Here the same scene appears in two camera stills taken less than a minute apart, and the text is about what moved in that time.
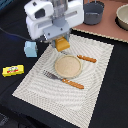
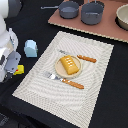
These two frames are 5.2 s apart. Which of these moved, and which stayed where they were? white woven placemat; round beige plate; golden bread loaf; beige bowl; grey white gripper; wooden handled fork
Moved: grey white gripper; golden bread loaf
Stayed: white woven placemat; wooden handled fork; round beige plate; beige bowl
